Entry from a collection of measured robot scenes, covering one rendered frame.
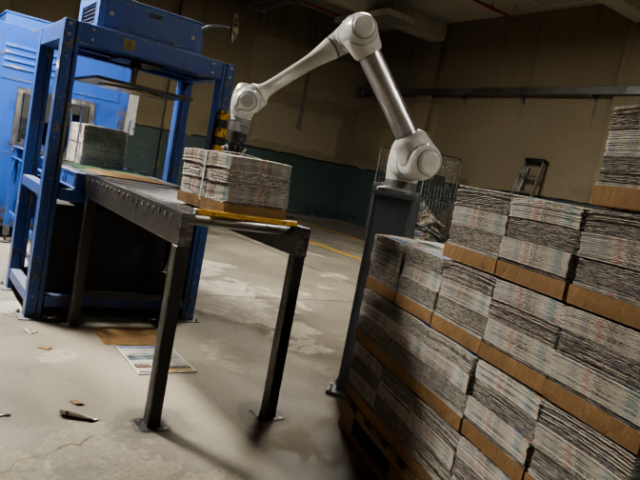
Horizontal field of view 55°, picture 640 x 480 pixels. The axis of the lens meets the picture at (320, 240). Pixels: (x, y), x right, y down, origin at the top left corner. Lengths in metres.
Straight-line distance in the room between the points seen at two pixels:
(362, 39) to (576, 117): 7.62
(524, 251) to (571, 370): 0.34
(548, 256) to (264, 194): 1.18
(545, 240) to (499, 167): 9.05
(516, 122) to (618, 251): 9.25
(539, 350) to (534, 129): 8.91
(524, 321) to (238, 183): 1.17
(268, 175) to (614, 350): 1.43
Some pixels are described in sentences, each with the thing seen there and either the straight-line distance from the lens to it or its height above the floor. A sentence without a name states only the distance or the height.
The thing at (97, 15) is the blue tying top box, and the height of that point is 1.62.
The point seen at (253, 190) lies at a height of 0.92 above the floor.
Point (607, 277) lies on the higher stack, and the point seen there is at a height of 0.92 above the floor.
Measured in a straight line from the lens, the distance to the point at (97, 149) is 4.24.
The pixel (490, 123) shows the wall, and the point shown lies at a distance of 10.99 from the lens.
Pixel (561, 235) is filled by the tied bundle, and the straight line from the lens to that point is 1.58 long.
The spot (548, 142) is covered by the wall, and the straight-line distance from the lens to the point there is 10.21.
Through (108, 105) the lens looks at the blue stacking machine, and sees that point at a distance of 5.90.
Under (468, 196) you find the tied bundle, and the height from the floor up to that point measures 1.04.
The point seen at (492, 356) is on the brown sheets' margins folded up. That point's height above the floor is 0.63.
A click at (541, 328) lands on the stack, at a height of 0.75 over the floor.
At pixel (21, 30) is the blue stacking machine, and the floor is 1.71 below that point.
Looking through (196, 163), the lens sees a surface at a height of 0.97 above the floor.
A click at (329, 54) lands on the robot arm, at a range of 2.81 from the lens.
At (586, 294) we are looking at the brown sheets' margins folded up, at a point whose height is 0.87.
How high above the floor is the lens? 1.02
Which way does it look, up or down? 6 degrees down
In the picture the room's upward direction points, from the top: 11 degrees clockwise
